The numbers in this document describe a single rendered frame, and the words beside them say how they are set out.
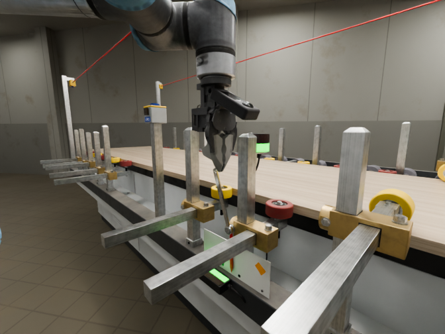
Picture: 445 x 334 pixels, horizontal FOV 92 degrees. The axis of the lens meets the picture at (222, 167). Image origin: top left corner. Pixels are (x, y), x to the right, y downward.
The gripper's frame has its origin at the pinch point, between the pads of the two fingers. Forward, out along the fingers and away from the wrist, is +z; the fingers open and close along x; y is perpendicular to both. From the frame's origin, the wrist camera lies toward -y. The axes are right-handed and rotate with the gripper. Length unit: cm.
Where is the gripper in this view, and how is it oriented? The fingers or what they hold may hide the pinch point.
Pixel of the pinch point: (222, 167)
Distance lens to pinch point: 51.1
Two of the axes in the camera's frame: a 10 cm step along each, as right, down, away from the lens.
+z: 0.0, 9.9, 1.7
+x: -7.3, 1.2, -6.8
